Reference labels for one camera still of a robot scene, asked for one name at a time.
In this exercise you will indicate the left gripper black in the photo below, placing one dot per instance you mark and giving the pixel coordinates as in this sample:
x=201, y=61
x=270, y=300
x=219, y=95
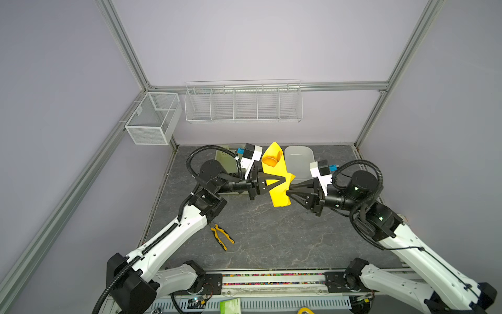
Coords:
x=257, y=178

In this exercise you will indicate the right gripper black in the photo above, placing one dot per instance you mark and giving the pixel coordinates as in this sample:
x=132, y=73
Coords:
x=316, y=200

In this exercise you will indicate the yellow paper napkin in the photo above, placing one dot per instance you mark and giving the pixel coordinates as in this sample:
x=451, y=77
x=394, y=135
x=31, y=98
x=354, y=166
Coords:
x=278, y=194

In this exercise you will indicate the orange wooden spoon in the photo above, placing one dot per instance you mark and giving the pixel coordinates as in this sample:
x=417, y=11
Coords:
x=272, y=159

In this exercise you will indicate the green perforated plastic basket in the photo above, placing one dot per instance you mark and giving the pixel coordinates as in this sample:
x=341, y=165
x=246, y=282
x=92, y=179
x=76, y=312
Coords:
x=229, y=165

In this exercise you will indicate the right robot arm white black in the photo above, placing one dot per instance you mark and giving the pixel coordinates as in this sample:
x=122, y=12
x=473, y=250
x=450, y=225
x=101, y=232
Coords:
x=353, y=191

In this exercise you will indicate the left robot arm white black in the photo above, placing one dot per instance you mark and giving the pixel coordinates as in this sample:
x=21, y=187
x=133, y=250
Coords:
x=136, y=280

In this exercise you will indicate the white oval plastic tub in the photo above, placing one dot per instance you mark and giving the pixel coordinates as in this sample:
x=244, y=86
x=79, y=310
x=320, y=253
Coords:
x=298, y=159

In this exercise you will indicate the yellow tape measure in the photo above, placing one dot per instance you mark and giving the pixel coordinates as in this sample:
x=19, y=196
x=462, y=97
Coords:
x=305, y=310

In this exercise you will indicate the small white mesh basket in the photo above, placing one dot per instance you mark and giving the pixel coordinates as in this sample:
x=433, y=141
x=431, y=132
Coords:
x=154, y=120

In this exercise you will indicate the green white small box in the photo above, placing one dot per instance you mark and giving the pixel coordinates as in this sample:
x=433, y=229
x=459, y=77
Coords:
x=232, y=306

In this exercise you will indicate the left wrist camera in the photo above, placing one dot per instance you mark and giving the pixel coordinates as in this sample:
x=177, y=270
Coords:
x=249, y=155

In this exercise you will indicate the long white wire shelf basket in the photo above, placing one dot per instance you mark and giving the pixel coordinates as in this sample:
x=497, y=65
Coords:
x=243, y=101

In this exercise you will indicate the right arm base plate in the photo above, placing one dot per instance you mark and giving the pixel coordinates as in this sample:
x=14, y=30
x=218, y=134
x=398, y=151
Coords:
x=335, y=282

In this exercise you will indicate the aluminium frame rail base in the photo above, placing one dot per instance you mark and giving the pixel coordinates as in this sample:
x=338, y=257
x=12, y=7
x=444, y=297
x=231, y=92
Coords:
x=286, y=291

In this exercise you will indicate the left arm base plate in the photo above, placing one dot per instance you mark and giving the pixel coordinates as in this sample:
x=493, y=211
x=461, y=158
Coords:
x=207, y=284

